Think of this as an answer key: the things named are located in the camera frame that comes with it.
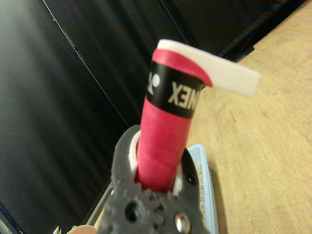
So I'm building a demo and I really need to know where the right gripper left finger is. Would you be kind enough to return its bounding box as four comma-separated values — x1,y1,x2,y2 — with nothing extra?
98,124,169,234

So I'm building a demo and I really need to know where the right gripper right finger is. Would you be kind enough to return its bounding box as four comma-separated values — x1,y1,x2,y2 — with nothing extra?
160,147,208,234

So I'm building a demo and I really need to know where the blue litter tray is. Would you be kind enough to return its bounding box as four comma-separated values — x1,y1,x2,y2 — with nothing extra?
85,143,220,234

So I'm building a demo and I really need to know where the black curtain stand foot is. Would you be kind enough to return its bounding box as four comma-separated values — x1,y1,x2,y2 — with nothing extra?
218,2,312,63

